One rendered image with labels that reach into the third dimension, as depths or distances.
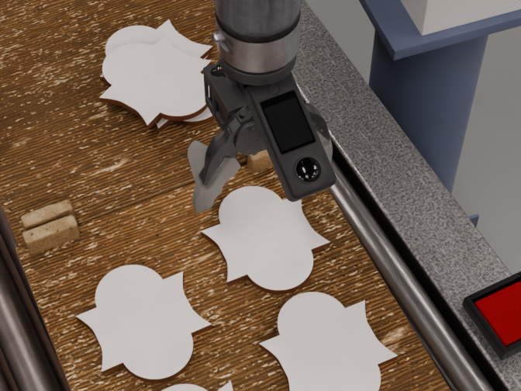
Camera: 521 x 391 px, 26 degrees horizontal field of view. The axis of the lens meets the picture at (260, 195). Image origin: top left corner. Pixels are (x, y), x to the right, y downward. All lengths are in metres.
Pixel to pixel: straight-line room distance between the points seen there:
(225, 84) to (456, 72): 0.68
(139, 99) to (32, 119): 0.14
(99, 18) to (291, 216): 0.40
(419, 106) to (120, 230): 0.65
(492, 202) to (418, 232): 1.19
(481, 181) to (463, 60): 0.84
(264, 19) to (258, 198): 0.36
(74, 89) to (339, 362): 0.49
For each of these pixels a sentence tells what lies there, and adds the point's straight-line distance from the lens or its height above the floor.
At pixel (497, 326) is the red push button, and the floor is 0.93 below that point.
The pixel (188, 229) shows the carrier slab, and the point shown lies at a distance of 1.26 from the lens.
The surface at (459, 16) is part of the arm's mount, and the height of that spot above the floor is 0.89.
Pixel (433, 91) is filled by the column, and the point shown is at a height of 0.69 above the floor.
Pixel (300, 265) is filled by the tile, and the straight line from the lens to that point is 1.22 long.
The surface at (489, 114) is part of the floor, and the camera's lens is 2.63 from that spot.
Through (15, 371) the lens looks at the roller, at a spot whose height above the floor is 0.91.
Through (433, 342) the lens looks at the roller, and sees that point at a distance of 1.22.
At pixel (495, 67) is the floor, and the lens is 2.73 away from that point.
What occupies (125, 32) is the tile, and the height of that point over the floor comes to 0.96.
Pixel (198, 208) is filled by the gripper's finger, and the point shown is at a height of 1.04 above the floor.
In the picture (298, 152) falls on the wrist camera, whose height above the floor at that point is 1.17.
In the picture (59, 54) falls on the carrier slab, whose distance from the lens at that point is 1.44.
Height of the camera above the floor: 1.98
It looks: 54 degrees down
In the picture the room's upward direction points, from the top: straight up
